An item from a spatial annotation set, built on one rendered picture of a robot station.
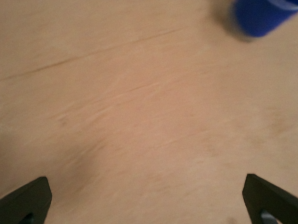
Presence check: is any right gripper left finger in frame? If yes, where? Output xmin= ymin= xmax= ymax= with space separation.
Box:
xmin=0 ymin=176 xmax=52 ymax=224

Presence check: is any blue mug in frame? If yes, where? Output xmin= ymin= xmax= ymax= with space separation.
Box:
xmin=221 ymin=0 xmax=298 ymax=43

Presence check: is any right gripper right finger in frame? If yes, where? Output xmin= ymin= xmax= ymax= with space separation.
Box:
xmin=242 ymin=173 xmax=298 ymax=224

